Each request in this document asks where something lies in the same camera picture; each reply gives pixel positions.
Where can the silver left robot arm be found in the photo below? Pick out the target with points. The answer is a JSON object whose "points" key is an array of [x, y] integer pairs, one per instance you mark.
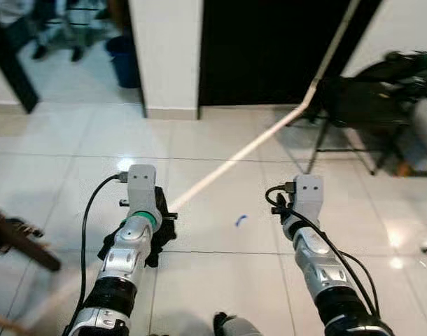
{"points": [[126, 259]]}

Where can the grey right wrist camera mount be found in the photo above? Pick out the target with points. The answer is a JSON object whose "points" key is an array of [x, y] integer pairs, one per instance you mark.
{"points": [[309, 196]]}

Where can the blue hanger fragment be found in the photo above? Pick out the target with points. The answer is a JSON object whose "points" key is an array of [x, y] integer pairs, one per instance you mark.
{"points": [[240, 220]]}

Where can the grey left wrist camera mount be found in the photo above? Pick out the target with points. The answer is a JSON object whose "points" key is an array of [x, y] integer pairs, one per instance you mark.
{"points": [[141, 185]]}

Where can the dark wooden furniture leg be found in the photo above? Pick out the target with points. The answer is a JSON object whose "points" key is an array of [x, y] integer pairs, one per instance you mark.
{"points": [[24, 241]]}

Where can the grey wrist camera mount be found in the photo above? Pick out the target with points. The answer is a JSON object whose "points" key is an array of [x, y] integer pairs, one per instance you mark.
{"points": [[309, 196], [141, 185]]}

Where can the blue waste bin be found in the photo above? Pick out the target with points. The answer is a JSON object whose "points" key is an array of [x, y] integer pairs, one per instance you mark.
{"points": [[124, 63]]}

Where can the black door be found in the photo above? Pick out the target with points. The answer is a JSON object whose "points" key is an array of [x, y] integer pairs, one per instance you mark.
{"points": [[269, 49]]}

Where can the grey robot right foot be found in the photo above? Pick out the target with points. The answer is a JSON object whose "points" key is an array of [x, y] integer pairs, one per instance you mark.
{"points": [[240, 327]]}

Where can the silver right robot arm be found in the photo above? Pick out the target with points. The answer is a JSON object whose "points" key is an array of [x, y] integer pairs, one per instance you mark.
{"points": [[318, 259]]}

